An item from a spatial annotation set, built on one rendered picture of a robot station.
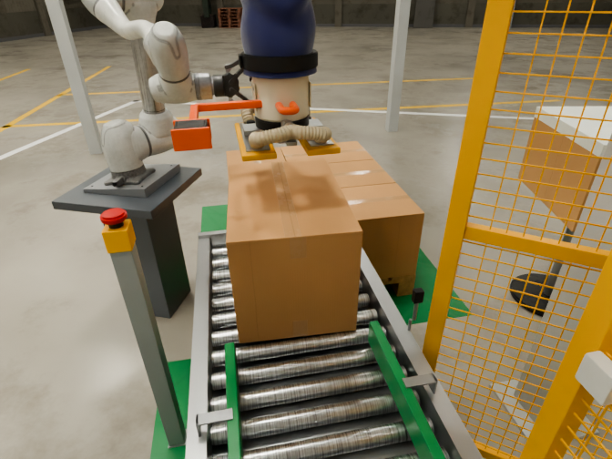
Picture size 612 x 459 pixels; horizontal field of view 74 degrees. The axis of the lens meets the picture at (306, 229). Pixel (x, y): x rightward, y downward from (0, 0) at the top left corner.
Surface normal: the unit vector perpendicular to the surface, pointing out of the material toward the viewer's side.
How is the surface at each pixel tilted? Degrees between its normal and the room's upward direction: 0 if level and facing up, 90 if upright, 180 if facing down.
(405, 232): 90
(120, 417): 0
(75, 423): 0
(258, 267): 90
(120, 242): 90
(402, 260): 90
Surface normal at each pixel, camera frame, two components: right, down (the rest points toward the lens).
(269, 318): 0.15, 0.51
